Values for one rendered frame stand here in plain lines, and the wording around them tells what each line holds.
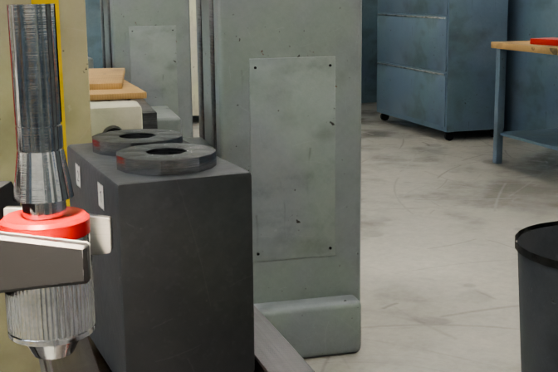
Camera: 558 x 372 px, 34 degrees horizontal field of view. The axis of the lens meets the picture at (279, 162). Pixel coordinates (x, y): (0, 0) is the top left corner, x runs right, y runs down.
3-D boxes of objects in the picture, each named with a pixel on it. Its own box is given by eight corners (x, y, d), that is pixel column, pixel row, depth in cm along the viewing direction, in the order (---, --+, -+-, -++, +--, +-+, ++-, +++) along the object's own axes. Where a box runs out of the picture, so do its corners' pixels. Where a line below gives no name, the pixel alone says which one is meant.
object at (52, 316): (100, 313, 53) (94, 220, 52) (91, 344, 49) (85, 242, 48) (16, 317, 53) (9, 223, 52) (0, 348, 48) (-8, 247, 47)
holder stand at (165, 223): (125, 398, 79) (115, 168, 75) (75, 316, 99) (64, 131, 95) (256, 374, 84) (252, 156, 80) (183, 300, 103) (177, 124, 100)
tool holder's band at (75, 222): (94, 220, 52) (93, 203, 52) (85, 242, 48) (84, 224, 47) (9, 223, 52) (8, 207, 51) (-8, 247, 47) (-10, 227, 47)
